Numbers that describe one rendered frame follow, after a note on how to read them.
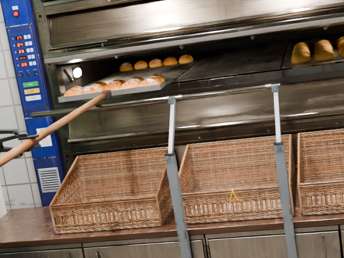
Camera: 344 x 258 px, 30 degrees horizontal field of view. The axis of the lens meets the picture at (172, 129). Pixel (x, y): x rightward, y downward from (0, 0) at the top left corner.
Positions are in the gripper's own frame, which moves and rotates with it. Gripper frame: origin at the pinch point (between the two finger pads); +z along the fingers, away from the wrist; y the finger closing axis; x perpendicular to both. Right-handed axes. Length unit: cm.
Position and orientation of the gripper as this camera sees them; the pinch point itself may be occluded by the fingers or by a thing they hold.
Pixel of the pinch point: (29, 142)
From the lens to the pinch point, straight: 238.9
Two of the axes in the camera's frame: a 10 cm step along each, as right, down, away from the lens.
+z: 9.7, -1.0, -2.1
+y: 1.4, 9.7, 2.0
